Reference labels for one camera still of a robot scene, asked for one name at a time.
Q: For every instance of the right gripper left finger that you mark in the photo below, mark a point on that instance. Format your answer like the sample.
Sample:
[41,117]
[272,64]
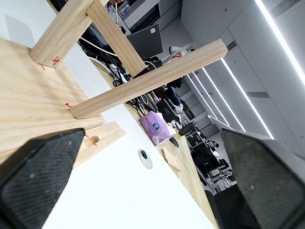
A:
[35,181]

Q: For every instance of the wooden seat board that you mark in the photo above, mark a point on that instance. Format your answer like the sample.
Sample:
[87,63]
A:
[31,100]

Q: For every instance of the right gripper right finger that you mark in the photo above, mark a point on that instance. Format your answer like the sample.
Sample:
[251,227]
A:
[264,181]

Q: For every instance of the small wooden piece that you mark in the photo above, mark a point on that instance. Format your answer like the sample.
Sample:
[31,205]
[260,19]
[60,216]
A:
[170,161]

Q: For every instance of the wooden leg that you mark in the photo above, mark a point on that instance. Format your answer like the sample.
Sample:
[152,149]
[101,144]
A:
[64,31]
[147,83]

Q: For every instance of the person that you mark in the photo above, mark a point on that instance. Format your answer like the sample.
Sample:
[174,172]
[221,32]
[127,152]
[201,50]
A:
[174,95]

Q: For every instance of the grey laptop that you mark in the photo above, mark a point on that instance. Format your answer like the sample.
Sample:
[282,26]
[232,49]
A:
[147,40]

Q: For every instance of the purple tissue pack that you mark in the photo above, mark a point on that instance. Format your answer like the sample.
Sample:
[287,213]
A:
[155,128]

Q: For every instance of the wooden cross bar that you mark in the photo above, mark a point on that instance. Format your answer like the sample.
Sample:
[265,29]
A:
[114,38]

